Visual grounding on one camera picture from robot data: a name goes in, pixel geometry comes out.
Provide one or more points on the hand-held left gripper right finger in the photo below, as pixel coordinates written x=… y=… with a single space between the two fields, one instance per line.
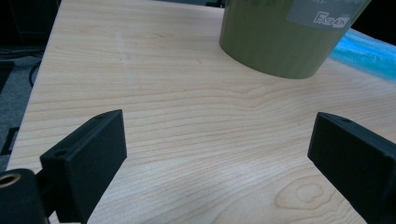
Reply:
x=358 y=161

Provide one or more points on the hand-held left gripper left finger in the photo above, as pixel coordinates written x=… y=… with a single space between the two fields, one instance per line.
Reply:
x=90 y=155

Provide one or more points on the green plastic bin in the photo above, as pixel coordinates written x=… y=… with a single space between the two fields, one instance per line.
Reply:
x=267 y=40

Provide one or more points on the black tape strip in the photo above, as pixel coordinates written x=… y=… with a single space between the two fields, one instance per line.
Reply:
x=9 y=141

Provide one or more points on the blue plastic bag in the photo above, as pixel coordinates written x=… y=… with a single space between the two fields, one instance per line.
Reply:
x=367 y=53

